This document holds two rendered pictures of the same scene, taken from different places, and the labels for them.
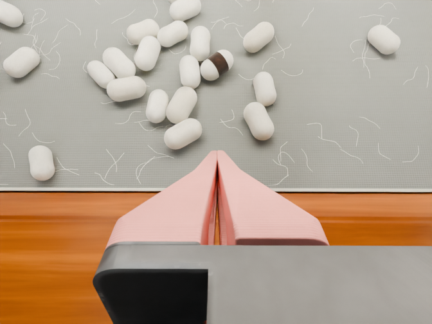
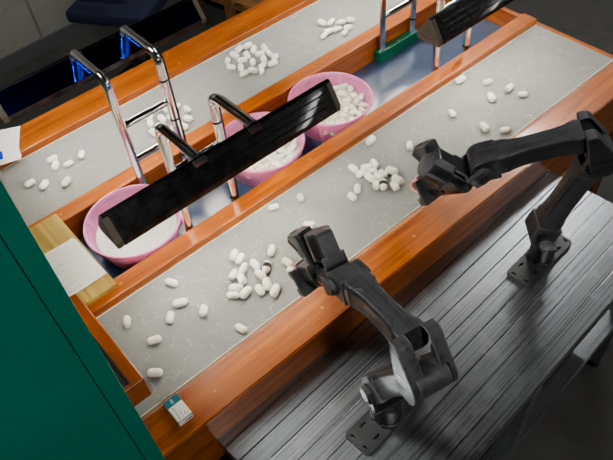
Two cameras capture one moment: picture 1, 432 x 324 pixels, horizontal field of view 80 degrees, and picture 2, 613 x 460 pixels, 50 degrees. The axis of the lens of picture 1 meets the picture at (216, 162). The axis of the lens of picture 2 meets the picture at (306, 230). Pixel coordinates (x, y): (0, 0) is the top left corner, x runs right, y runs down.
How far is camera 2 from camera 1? 1.42 m
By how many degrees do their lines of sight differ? 31
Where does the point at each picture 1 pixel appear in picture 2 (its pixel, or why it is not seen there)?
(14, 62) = (203, 309)
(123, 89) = (246, 291)
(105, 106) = (242, 303)
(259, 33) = (271, 248)
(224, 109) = (279, 277)
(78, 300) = (287, 339)
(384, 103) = not seen: hidden behind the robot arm
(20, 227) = (255, 339)
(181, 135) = (275, 289)
